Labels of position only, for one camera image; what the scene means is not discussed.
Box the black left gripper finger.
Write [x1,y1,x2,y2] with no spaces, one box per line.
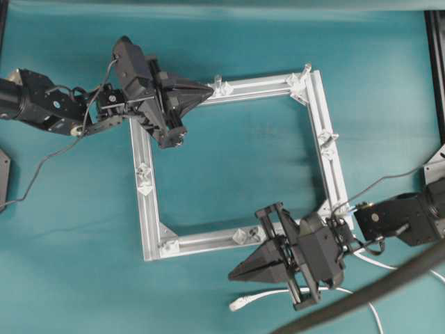
[165,90,213,122]
[160,72,213,99]

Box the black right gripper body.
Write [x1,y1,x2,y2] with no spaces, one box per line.
[255,202,320,310]

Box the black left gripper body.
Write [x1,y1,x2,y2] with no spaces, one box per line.
[129,54,186,149]

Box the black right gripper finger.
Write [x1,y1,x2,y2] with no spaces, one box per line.
[228,261,289,283]
[232,235,296,275]

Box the white ethernet cable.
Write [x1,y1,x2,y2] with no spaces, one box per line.
[229,208,445,334]

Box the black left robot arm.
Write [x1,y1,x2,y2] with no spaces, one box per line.
[1,56,214,149]

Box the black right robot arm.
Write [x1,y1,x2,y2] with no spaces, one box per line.
[228,186,444,310]

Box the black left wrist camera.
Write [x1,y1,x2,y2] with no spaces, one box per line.
[112,35,154,100]

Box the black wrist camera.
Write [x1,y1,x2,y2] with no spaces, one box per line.
[296,212,344,289]
[112,35,154,100]

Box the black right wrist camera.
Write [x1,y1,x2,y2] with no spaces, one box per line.
[296,212,344,289]

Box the thin black left cable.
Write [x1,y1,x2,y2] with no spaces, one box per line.
[0,58,119,212]

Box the square aluminium extrusion frame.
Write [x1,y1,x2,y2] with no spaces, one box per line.
[129,67,348,262]

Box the thick black hose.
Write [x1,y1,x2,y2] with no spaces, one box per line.
[268,239,445,334]

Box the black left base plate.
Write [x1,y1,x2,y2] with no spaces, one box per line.
[0,149,11,212]

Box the black vertical extrusion rail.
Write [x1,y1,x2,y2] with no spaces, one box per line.
[424,10,444,144]

